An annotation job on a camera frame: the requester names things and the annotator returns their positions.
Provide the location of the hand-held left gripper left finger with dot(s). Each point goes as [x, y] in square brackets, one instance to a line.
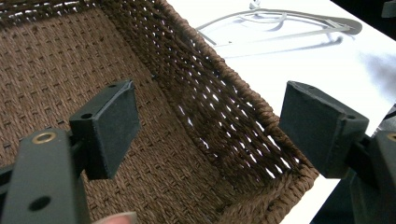
[107, 130]

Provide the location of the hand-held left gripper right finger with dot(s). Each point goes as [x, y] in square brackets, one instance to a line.
[320, 130]

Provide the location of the brown woven basket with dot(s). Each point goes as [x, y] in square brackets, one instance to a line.
[155, 109]

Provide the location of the white clothes hanger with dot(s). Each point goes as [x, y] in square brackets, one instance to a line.
[280, 21]

